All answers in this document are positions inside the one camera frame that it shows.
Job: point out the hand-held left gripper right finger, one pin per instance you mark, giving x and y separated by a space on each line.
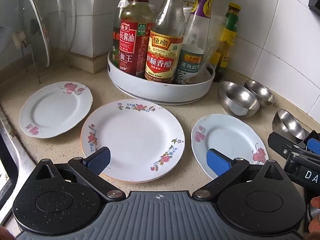
218 163

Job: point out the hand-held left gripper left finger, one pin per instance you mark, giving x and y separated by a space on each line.
98 160

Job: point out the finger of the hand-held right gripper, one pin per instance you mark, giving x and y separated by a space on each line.
314 145
282 142

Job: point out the stainless steel bowl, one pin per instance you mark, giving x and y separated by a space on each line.
287 125
261 91
237 102

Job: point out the small floral white plate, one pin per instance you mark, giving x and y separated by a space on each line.
230 135
55 110

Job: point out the large floral white plate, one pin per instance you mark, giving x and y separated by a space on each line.
132 135

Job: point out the person's right hand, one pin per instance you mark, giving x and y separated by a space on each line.
315 215

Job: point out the white rotating condiment rack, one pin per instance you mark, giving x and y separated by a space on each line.
140 87

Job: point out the clear bottle purple neck label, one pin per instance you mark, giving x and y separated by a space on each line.
192 62

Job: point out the dark green glass bottle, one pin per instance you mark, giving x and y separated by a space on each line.
116 42

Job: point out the green yellow label oil bottle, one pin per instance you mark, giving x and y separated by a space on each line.
228 35

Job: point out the red label soy sauce bottle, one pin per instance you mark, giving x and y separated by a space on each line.
132 45

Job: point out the yellow label vinegar bottle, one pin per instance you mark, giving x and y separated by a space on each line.
162 55

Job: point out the glass pot lid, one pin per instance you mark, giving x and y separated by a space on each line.
47 25

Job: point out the white plastic wall hook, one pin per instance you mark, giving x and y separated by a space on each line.
18 38

